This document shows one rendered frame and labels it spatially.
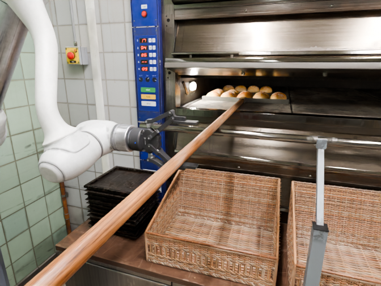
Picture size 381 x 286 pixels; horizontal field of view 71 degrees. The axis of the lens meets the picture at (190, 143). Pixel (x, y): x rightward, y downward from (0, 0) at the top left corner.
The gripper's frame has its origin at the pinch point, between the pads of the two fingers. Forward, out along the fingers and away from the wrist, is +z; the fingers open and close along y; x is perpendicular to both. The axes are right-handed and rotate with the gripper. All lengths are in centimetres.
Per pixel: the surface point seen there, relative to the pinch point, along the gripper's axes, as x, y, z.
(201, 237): -37, 60, -8
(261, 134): -27.0, 2.3, 17.8
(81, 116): -64, 9, -97
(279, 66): -50, -22, 21
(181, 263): -14, 58, -10
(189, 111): -64, 2, -24
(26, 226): -32, 76, -122
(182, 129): -26.8, 2.6, -13.8
